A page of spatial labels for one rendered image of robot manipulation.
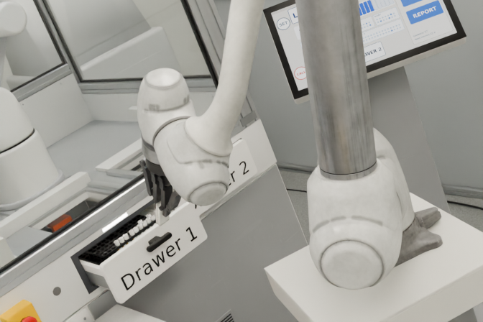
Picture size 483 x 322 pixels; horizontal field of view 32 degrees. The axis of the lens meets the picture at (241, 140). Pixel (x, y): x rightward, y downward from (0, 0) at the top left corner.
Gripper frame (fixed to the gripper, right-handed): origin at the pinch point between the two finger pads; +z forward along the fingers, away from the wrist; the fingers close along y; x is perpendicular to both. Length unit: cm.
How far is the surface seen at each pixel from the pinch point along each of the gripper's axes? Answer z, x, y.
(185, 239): 18.2, -8.1, 0.3
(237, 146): 20.6, -42.3, 15.0
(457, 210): 112, -151, -16
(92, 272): 22.8, 12.9, 11.2
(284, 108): 142, -168, 91
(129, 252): 13.0, 6.9, 3.8
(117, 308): 31.7, 11.8, 3.5
